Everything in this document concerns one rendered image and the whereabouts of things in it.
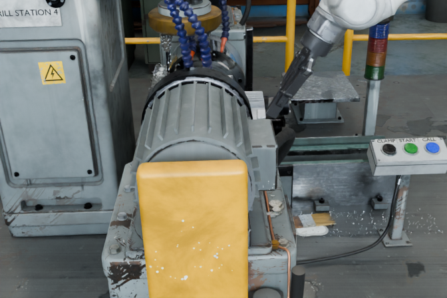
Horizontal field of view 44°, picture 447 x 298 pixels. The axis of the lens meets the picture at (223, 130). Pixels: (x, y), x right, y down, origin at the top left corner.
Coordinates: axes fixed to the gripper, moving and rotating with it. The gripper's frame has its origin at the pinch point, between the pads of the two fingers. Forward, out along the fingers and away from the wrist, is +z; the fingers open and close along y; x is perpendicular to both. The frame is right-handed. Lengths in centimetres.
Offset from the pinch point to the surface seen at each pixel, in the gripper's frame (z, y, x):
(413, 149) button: -11.2, 20.1, 26.4
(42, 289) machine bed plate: 55, 31, -34
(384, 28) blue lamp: -26.0, -33.2, 26.6
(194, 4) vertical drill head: -12.1, -2.2, -30.1
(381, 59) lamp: -17.7, -33.2, 31.7
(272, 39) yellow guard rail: 35, -234, 49
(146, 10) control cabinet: 81, -321, -33
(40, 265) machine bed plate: 56, 23, -36
